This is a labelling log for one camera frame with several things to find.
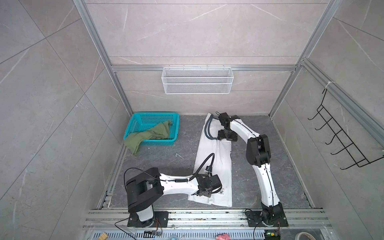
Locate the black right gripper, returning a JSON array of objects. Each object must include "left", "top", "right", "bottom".
[{"left": 217, "top": 129, "right": 237, "bottom": 142}]

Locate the white navy-trimmed tank top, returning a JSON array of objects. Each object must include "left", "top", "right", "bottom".
[{"left": 188, "top": 113, "right": 233, "bottom": 208}]

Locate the olive green tank top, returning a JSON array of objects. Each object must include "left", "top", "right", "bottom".
[{"left": 124, "top": 120, "right": 173, "bottom": 155}]

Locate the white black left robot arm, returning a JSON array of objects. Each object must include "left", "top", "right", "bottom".
[{"left": 123, "top": 153, "right": 223, "bottom": 228}]

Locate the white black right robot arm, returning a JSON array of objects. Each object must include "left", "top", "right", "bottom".
[{"left": 217, "top": 113, "right": 288, "bottom": 227}]

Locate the pink small object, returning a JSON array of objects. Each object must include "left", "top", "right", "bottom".
[{"left": 216, "top": 234, "right": 231, "bottom": 240}]

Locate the green circuit board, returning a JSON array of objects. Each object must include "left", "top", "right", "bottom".
[{"left": 265, "top": 230, "right": 281, "bottom": 240}]

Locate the teal plastic basket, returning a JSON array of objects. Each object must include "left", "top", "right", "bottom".
[{"left": 124, "top": 112, "right": 180, "bottom": 146}]

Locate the white tape roll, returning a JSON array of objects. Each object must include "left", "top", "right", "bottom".
[{"left": 295, "top": 232, "right": 316, "bottom": 240}]

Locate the small wooden block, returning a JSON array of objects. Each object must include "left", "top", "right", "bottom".
[{"left": 98, "top": 232, "right": 109, "bottom": 240}]

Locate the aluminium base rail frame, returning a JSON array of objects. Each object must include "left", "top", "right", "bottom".
[{"left": 82, "top": 209, "right": 337, "bottom": 240}]

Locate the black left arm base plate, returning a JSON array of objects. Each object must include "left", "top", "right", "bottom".
[{"left": 127, "top": 211, "right": 169, "bottom": 228}]

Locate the white wire mesh shelf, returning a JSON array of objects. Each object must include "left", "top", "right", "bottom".
[{"left": 161, "top": 67, "right": 234, "bottom": 95}]

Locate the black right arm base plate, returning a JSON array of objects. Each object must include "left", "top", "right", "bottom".
[{"left": 244, "top": 209, "right": 289, "bottom": 227}]

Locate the black wire hook rack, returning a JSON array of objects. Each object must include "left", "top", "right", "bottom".
[{"left": 308, "top": 89, "right": 384, "bottom": 171}]

